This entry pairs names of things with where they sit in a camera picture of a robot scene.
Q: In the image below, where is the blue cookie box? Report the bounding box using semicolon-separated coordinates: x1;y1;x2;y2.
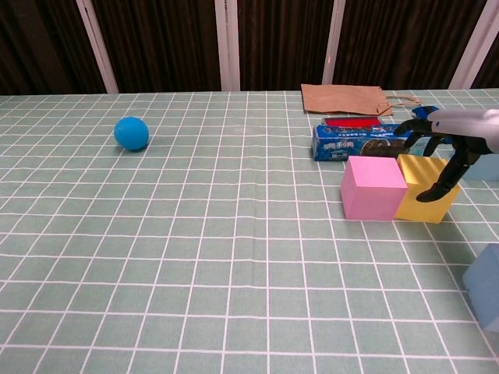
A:
310;123;430;163

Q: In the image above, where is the dark brown curtain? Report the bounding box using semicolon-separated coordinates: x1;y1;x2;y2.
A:
0;0;499;97

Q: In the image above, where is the pink foam cube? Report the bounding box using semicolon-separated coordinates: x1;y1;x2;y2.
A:
340;155;409;221

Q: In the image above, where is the green checked tablecloth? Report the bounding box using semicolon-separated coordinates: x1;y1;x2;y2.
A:
0;90;499;374

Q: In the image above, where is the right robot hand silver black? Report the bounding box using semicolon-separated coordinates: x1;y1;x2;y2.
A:
391;108;499;203

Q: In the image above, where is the white frame post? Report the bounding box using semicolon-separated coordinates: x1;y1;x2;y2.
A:
448;0;494;90
76;0;119;94
214;0;241;91
321;0;346;85

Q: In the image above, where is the yellow foam cube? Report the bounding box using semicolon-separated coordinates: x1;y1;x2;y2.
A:
394;153;462;224

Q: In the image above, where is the brown paper bag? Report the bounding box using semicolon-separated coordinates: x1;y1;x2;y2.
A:
300;83;424;117

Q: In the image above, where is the red flat box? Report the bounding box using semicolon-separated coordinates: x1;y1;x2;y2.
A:
322;115;383;128

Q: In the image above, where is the dark blue snack packet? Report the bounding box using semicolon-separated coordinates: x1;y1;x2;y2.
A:
412;104;438;120

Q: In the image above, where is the blue ball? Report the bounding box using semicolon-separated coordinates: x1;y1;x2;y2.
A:
114;115;150;152

